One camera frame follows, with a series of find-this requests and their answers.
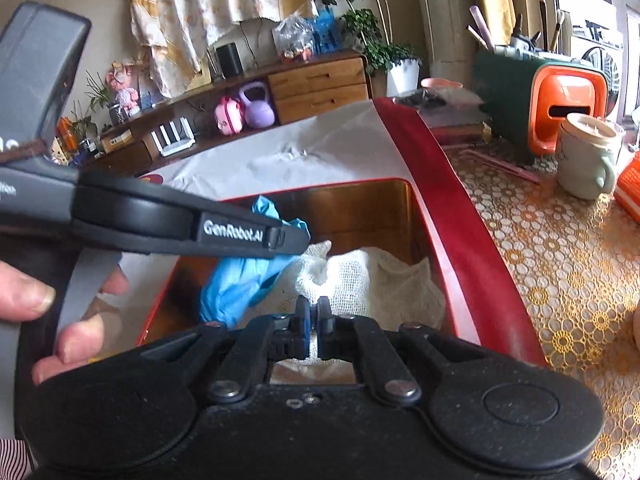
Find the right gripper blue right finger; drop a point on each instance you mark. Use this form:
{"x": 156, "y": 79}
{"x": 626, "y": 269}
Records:
{"x": 362, "y": 342}

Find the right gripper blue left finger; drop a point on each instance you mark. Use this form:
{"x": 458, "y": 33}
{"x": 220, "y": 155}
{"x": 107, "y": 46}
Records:
{"x": 251, "y": 352}

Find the white mesh cloth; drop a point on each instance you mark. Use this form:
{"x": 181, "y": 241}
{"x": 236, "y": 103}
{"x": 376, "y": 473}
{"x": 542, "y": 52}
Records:
{"x": 367, "y": 281}

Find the wooden TV cabinet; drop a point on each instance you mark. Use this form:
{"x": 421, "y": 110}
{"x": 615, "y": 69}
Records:
{"x": 297, "y": 90}

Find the small potted plant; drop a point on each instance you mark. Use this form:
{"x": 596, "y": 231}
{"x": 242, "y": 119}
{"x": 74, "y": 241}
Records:
{"x": 103, "y": 97}

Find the white wifi router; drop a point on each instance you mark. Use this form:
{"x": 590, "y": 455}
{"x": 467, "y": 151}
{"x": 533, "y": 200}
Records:
{"x": 173, "y": 137}

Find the red storage box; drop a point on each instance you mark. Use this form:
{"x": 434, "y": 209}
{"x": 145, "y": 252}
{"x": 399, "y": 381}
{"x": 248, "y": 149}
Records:
{"x": 388, "y": 214}

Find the pink plush doll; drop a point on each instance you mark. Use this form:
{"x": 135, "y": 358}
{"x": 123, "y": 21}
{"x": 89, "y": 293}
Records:
{"x": 120, "y": 79}

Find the printed white tablecloth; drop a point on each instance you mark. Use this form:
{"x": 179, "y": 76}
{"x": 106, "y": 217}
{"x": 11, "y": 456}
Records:
{"x": 373, "y": 140}

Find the purple kettlebell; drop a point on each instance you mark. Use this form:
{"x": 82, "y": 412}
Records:
{"x": 258, "y": 113}

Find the black cylinder speaker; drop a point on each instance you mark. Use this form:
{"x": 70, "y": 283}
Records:
{"x": 229, "y": 60}

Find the floral cloth TV cover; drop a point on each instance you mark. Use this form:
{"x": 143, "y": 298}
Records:
{"x": 175, "y": 34}

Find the orange green tissue holder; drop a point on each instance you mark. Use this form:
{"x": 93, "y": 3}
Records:
{"x": 528, "y": 98}

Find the clear plastic bag of items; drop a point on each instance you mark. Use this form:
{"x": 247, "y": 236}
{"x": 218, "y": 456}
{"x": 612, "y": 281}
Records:
{"x": 294, "y": 39}

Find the white ceramic mug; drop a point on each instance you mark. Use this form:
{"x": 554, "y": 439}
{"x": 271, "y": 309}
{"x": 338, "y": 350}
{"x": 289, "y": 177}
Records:
{"x": 587, "y": 152}

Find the blue plastic basket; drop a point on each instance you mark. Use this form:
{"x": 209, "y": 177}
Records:
{"x": 327, "y": 37}

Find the orange snack packet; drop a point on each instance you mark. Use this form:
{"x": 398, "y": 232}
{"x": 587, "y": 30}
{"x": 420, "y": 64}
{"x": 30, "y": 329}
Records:
{"x": 627, "y": 190}

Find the potted green tree white planter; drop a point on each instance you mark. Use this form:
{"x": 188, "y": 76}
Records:
{"x": 367, "y": 26}

